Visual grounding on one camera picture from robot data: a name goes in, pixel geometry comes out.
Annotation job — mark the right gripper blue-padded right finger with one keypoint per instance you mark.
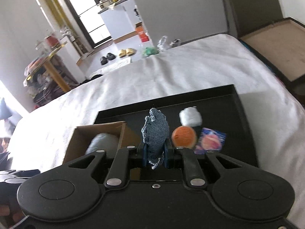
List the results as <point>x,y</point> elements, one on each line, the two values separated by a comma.
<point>186,160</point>

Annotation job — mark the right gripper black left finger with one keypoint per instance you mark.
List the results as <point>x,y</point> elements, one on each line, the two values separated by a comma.
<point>126,158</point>

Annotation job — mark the blue denim fabric pouch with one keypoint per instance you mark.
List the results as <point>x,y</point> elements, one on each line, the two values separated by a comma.
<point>155,132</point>

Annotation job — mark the light blue fluffy plush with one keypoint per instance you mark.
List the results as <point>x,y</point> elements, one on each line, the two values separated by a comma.
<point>105,141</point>

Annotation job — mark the brown cardboard box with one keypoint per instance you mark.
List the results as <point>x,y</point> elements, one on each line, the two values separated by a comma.
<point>83,135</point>

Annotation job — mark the black shallow tray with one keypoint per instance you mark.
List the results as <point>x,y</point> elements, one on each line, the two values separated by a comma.
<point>220,108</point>

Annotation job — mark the green plastic bag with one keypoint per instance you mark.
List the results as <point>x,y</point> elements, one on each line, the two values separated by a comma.
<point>148,51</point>

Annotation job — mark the white floor mat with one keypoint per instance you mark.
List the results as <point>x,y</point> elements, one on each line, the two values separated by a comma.
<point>110,68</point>

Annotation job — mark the white fluffy blanket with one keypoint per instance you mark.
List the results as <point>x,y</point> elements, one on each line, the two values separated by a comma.
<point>276,118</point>

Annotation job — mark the clear plastic bag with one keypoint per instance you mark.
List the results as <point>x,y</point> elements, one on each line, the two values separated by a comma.
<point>163,44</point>

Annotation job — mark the left black slipper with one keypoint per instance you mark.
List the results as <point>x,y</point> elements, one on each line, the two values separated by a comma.
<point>103,61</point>

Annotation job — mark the yellow-framed cluttered shelf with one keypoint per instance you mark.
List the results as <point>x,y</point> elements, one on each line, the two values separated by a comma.
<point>47,73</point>

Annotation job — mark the orange cardboard box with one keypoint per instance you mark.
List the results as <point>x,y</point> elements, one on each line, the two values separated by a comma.
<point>141,32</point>

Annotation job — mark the brown wooden side table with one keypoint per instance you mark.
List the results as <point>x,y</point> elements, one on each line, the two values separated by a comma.
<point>280,45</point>

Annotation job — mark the dark framed window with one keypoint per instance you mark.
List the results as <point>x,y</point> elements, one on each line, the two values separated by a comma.
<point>85,13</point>

